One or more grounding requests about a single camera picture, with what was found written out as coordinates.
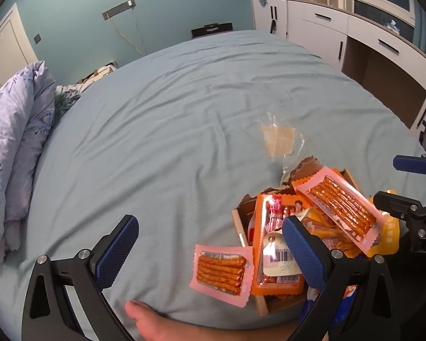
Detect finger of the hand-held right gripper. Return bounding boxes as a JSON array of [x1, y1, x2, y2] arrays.
[[393, 149, 426, 179], [373, 191, 426, 223]]

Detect green patterned cloth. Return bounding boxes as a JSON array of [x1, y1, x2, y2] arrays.
[[54, 84, 82, 121]]

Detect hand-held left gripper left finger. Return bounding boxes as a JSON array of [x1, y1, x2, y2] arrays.
[[21, 214, 140, 341]]

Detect blue snack packet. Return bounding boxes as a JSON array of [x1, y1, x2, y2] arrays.
[[305, 283, 359, 329]]

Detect thin pale cable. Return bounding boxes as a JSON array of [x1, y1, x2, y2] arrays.
[[131, 7, 147, 56]]

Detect black box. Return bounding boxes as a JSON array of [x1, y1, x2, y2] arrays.
[[191, 22, 234, 39]]

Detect short pink snack packet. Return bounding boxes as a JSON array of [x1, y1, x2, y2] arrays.
[[190, 244, 254, 308]]

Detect grey wall power strip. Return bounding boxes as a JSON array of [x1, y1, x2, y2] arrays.
[[102, 0, 137, 20]]

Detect long pink snack packet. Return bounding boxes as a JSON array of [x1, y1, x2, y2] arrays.
[[292, 166, 386, 258]]

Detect clear plastic bag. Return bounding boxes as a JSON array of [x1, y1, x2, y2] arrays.
[[259, 112, 306, 174]]

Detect person's bare foot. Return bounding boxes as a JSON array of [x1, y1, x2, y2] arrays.
[[124, 300, 306, 341]]

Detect white desk with drawers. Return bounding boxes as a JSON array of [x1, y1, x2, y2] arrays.
[[341, 14, 426, 132]]

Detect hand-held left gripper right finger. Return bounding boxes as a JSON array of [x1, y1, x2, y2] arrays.
[[281, 215, 402, 341]]

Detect open brown carton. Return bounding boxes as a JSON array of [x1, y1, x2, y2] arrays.
[[76, 62, 118, 88]]

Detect white door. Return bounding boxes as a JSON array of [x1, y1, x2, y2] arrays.
[[0, 3, 39, 95]]

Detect shallow cardboard box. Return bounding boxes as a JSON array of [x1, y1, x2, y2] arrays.
[[232, 156, 368, 317]]

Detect yellow cable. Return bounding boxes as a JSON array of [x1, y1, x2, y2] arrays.
[[108, 16, 145, 57]]

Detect floral purple quilt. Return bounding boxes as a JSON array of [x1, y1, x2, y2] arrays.
[[0, 60, 56, 274]]

